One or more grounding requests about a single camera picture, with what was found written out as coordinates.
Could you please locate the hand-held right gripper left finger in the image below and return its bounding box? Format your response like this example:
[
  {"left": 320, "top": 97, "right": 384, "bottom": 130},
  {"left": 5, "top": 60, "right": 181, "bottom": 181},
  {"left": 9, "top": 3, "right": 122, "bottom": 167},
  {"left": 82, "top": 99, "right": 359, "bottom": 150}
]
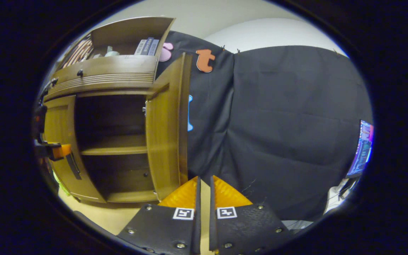
[{"left": 117, "top": 176, "right": 202, "bottom": 255}]

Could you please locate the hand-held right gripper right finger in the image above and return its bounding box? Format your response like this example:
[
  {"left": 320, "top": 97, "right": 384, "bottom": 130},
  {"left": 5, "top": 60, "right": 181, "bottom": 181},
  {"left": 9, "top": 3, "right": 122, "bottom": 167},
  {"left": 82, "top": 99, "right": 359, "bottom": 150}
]
[{"left": 209, "top": 175, "right": 295, "bottom": 255}]

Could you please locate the wooden shoe cabinet door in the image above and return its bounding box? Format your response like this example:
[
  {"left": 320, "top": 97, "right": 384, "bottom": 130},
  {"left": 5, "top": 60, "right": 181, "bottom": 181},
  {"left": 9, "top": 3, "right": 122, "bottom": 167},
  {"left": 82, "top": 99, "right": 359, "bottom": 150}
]
[
  {"left": 145, "top": 52, "right": 193, "bottom": 202},
  {"left": 44, "top": 95, "right": 106, "bottom": 203}
]

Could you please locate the wooden double-door shoe cabinet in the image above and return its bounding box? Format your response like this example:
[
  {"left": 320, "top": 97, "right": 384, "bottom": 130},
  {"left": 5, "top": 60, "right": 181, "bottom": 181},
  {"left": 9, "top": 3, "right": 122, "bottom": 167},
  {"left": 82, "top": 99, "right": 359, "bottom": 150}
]
[{"left": 43, "top": 17, "right": 193, "bottom": 204}]

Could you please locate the wooden inner cabinet shelf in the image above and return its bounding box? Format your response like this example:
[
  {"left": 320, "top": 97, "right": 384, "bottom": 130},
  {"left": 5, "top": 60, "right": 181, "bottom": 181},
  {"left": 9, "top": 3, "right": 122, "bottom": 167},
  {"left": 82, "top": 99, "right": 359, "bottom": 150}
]
[{"left": 80, "top": 135, "right": 148, "bottom": 155}]

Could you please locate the wooden cabinet drawer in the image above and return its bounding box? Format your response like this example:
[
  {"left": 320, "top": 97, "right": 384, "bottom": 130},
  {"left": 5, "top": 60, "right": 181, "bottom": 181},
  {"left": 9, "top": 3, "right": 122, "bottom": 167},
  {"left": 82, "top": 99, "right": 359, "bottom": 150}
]
[{"left": 44, "top": 55, "right": 158, "bottom": 101}]

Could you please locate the black backdrop cloth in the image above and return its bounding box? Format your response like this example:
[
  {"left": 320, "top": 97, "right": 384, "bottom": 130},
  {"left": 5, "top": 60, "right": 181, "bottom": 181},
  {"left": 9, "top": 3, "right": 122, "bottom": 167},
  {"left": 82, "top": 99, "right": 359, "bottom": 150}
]
[{"left": 156, "top": 31, "right": 373, "bottom": 222}]

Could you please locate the dark blue book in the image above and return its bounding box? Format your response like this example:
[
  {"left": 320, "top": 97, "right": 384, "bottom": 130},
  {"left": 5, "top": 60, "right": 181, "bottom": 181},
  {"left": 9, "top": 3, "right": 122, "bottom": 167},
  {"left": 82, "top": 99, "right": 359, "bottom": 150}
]
[{"left": 141, "top": 37, "right": 154, "bottom": 56}]

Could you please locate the computer monitor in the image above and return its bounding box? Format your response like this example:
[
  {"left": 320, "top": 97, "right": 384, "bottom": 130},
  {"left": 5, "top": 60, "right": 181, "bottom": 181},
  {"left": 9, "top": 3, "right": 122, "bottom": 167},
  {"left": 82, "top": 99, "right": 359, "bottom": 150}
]
[{"left": 346, "top": 120, "right": 374, "bottom": 179}]

